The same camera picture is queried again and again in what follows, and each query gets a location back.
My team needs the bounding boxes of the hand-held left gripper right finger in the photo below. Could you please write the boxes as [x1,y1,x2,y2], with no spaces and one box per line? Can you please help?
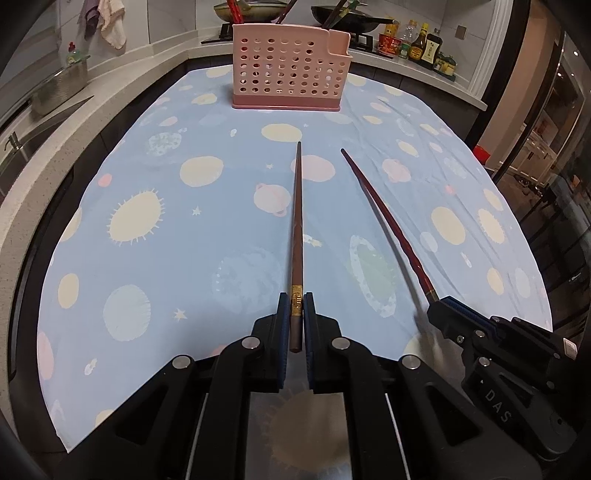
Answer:
[304,292,555,480]

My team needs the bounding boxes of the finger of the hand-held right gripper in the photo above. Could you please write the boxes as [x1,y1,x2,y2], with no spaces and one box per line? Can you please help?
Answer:
[426,302,476,347]
[436,296,495,325]

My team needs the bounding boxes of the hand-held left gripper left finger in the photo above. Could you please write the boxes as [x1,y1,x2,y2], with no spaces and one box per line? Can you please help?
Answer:
[69,292,289,480]

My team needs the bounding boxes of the brown chopstick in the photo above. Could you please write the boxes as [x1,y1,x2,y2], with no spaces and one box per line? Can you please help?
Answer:
[287,141,306,355]

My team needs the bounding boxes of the pink perforated utensil holder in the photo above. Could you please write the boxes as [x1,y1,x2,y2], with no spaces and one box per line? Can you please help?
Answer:
[231,23,352,112]

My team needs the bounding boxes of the blue planet print tablecloth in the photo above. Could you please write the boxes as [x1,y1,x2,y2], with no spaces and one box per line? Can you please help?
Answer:
[39,62,555,455]

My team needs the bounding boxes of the dark soy sauce bottle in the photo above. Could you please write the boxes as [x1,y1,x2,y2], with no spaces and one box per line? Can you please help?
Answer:
[420,33,443,70]

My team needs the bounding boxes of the brown sauce bottle yellow label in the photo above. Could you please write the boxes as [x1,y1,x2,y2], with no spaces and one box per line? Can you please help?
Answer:
[408,23,428,64]

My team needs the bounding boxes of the clear bottle green label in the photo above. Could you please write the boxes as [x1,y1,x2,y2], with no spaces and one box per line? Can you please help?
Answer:
[399,19,415,61]

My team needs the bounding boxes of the red instant noodle cup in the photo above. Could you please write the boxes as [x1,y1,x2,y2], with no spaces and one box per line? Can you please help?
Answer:
[378,33,403,57]

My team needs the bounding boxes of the black wok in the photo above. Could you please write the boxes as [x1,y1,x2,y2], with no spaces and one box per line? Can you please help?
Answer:
[310,4,400,35]

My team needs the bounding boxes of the steel kitchen sink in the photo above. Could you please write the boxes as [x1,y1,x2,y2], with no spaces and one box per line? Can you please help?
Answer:
[0,95,96,195]

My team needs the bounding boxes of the wok with glass lid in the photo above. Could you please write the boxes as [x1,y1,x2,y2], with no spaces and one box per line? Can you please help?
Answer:
[213,0,290,24]

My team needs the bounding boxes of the green dish soap bottle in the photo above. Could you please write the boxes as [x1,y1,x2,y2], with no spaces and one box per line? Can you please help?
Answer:
[66,42,91,66]

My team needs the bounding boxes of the cream hanging towel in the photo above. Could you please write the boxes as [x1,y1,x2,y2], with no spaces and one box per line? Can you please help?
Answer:
[99,0,127,49]

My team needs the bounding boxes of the purple hanging cloth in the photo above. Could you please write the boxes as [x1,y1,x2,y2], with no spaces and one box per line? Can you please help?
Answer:
[77,0,100,27]

